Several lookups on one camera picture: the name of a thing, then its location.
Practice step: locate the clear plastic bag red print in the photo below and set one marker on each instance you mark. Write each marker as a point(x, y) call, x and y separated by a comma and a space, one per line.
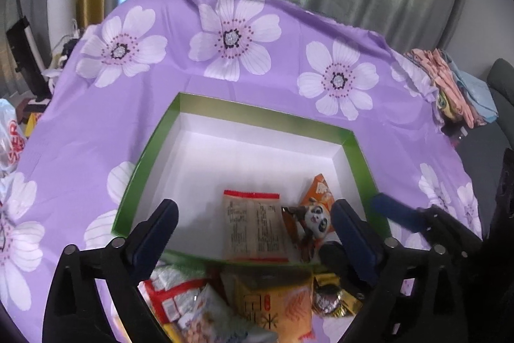
point(10, 134)

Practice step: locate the white blue snack packet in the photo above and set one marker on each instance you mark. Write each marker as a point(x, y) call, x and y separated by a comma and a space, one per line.
point(217, 319)

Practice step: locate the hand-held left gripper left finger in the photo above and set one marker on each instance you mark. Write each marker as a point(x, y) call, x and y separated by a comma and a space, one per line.
point(160, 218)

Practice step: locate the stack of folded clothes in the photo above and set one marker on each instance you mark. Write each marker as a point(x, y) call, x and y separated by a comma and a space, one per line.
point(453, 86)

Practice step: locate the yellow cardboard box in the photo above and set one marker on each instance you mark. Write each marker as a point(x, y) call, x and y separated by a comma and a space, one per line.
point(34, 122)

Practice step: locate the yellow snack packet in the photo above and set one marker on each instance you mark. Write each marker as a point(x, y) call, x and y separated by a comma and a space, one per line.
point(277, 307)

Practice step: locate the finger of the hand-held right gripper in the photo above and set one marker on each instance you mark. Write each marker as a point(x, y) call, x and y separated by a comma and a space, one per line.
point(395, 210)

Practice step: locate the green cardboard box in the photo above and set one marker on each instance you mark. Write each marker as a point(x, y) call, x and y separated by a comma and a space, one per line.
point(241, 150)

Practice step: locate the white tower appliance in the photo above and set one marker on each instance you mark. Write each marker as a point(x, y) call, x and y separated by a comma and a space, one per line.
point(62, 17)

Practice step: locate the grey sofa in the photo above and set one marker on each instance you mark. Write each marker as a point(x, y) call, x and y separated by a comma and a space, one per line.
point(502, 86)

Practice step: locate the red white snack packet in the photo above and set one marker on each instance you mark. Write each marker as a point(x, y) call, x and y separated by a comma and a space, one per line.
point(176, 296)

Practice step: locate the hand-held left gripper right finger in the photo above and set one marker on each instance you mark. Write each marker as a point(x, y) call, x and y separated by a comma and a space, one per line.
point(355, 238)

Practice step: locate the black upright vacuum cleaner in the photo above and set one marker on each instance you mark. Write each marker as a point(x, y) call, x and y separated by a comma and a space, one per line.
point(22, 53)

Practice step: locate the purple floral tablecloth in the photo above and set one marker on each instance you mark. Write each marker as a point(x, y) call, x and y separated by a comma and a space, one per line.
point(160, 90)

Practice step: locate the beige snack packet red edge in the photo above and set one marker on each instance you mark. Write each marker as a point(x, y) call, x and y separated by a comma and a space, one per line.
point(253, 226)

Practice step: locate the gold dark snack packet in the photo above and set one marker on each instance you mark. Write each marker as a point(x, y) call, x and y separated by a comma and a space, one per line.
point(327, 298)

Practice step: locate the orange panda snack packet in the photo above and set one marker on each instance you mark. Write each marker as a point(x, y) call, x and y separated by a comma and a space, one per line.
point(317, 214)

